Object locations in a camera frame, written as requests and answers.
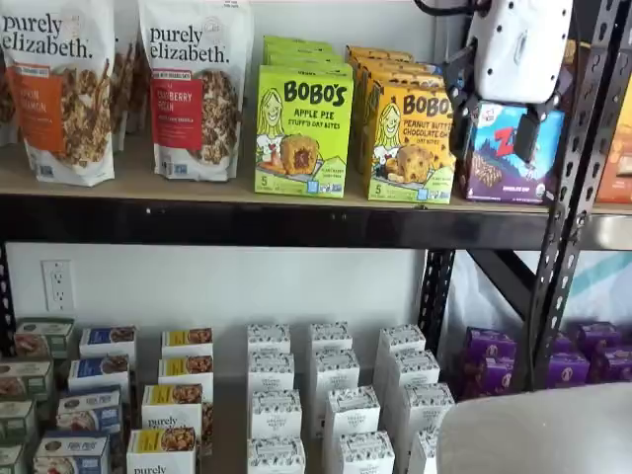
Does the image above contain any granola bag with orange label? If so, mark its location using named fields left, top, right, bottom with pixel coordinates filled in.
left=0, top=0, right=118, bottom=188

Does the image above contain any white purely elizabeth granola bag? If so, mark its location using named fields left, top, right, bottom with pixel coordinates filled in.
left=0, top=61, right=22, bottom=147
left=111, top=34, right=152, bottom=152

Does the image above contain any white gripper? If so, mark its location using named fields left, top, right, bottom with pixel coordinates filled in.
left=441, top=0, right=574, bottom=165

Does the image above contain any white box with yellow label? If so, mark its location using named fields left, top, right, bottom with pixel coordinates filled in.
left=157, top=355, right=214, bottom=389
left=126, top=427, right=198, bottom=474
left=141, top=383, right=204, bottom=431
left=161, top=327, right=214, bottom=359

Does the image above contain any green oatmeal box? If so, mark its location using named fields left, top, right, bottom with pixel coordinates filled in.
left=0, top=358, right=55, bottom=401
left=0, top=398, right=39, bottom=443
left=14, top=317, right=75, bottom=359
left=0, top=441, right=29, bottom=474

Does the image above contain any granola bag with red label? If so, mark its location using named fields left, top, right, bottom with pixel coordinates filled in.
left=136, top=0, right=254, bottom=182

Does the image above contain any purple snack box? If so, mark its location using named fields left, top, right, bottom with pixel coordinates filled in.
left=545, top=350, right=592, bottom=391
left=461, top=355, right=514, bottom=401
left=463, top=327, right=517, bottom=361
left=592, top=345, right=632, bottom=384
left=550, top=330, right=574, bottom=355
left=575, top=321, right=623, bottom=355

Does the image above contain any green Bobo's apple pie box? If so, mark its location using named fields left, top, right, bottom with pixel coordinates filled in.
left=263, top=34, right=335, bottom=46
left=261, top=52, right=350, bottom=68
left=262, top=42, right=343, bottom=56
left=254, top=63, right=356, bottom=198

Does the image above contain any white plastic sheet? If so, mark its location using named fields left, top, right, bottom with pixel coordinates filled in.
left=451, top=250, right=632, bottom=347

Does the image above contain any orange Bobo's oat bites box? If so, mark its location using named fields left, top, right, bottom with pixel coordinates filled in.
left=358, top=67, right=448, bottom=175
left=367, top=80, right=458, bottom=204
left=352, top=56, right=431, bottom=75
left=345, top=44, right=416, bottom=63

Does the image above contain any white wall outlet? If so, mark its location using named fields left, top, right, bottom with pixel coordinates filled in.
left=40, top=259, right=74, bottom=312

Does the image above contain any black cable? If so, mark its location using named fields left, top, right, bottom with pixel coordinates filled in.
left=412, top=0, right=493, bottom=16

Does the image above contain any white organic pantry box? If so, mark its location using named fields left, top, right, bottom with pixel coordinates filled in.
left=377, top=324, right=427, bottom=356
left=392, top=349, right=440, bottom=391
left=309, top=322, right=355, bottom=355
left=247, top=351, right=296, bottom=394
left=246, top=324, right=292, bottom=355
left=402, top=382, right=455, bottom=435
left=409, top=429, right=443, bottom=474
left=323, top=386, right=381, bottom=440
left=338, top=431, right=396, bottom=474
left=246, top=436, right=307, bottom=474
left=250, top=389, right=303, bottom=440
left=313, top=349, right=360, bottom=396

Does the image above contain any black metal shelving unit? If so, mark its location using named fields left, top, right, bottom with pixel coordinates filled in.
left=542, top=0, right=632, bottom=396
left=0, top=0, right=621, bottom=396

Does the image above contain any blue oatmeal box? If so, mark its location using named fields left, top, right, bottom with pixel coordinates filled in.
left=33, top=432, right=113, bottom=474
left=55, top=387, right=123, bottom=435
left=67, top=354, right=132, bottom=391
left=78, top=325, right=138, bottom=366

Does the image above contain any large orange snack box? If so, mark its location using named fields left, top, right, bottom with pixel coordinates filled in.
left=594, top=88, right=632, bottom=203

